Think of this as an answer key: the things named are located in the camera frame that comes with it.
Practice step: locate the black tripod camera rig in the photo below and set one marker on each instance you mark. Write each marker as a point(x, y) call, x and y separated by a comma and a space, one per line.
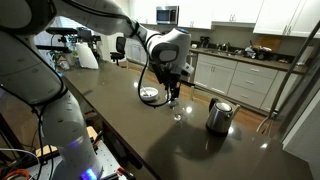
point(61, 31)

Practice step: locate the metal spoon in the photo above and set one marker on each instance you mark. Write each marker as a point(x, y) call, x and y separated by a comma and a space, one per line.
point(144, 90)

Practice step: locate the black office chair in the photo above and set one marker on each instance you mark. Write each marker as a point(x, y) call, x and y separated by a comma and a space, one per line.
point(120, 46)

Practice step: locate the stainless steel microwave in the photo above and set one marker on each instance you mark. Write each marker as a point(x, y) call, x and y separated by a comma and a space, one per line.
point(166, 15)

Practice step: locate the light wooden block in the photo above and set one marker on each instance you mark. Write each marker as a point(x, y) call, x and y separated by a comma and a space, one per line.
point(46, 150)

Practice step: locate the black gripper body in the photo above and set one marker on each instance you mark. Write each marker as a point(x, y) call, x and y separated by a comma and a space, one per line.
point(168, 76)

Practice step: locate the black coffee maker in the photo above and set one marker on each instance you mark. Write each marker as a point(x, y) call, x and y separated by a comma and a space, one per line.
point(204, 41)

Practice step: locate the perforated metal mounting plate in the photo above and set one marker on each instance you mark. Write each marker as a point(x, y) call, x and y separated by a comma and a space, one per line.
point(106, 160)

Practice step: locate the dark kitchen countertop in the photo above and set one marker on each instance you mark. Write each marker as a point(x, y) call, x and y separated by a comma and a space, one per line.
point(230, 57)

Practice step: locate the light wooden chair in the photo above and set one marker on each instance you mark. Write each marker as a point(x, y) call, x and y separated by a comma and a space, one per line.
point(192, 95)

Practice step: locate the small white jar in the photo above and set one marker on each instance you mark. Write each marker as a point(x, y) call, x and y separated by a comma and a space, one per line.
point(194, 46)

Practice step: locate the white tapered container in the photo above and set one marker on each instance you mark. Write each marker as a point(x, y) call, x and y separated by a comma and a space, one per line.
point(87, 56)

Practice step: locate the white base cabinets with drawers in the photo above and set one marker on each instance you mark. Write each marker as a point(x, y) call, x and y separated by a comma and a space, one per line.
point(250, 80)

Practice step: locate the wooden cutting board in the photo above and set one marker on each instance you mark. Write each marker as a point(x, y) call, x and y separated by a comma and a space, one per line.
point(268, 42)

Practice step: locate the chrome sink faucet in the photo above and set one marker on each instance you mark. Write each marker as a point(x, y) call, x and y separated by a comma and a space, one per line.
point(226, 46)

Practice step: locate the white ceramic bowl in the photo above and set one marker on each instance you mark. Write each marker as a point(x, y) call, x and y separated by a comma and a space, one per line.
point(150, 95)

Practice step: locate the dish rack with dishes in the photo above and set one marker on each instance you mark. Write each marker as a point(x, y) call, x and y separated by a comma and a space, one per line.
point(256, 52)

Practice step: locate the stainless steel electric kettle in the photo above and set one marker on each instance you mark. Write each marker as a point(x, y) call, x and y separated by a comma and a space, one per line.
point(218, 116)

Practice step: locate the grey metal stand bar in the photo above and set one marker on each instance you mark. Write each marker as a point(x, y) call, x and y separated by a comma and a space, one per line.
point(280, 96)

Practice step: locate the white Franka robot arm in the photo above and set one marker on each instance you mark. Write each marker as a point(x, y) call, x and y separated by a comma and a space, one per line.
point(20, 66)

